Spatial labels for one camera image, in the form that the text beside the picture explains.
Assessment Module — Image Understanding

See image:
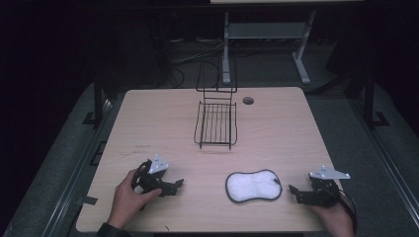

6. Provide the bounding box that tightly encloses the black wire rack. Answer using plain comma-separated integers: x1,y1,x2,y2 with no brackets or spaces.
193,54,239,151

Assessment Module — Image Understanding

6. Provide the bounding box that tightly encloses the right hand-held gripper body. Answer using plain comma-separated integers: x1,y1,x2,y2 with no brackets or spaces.
307,165,352,208

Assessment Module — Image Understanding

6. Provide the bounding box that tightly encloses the grey metal stand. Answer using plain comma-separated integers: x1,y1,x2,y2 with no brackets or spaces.
221,9,318,86

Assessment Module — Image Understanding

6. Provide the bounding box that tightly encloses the bundle of floor cables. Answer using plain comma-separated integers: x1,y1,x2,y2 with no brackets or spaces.
166,37,225,88

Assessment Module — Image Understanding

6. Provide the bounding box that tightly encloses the person's left hand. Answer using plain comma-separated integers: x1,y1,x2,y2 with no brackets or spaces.
106,169,163,230

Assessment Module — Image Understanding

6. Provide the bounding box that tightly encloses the white sponge pad dark rim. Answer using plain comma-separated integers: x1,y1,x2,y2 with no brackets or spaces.
224,169,284,204

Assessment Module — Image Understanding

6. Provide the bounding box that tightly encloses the black metal post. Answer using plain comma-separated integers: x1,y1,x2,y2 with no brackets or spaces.
362,70,390,130
82,73,108,130

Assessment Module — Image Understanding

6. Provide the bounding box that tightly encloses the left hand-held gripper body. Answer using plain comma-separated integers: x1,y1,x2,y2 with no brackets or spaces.
130,153,170,198

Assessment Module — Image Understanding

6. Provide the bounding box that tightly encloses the aluminium floor rail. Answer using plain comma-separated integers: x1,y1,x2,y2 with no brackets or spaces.
39,98,115,237
349,98,419,228

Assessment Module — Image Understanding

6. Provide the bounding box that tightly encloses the person's right hand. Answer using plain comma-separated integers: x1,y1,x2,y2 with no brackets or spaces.
311,196,356,237

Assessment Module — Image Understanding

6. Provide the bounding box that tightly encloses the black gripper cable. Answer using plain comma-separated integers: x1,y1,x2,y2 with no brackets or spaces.
339,192,359,233

